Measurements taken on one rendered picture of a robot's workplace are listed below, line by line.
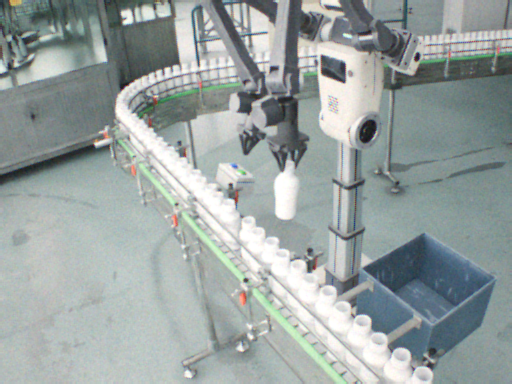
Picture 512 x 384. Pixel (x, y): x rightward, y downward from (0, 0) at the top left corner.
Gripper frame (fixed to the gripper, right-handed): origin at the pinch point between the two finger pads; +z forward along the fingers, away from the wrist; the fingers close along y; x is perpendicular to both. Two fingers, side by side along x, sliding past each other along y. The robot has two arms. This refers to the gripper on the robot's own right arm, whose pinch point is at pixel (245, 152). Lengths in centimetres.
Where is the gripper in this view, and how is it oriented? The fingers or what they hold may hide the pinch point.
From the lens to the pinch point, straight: 163.6
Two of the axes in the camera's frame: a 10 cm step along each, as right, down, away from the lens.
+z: -2.2, 9.1, 3.5
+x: 8.3, -0.1, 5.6
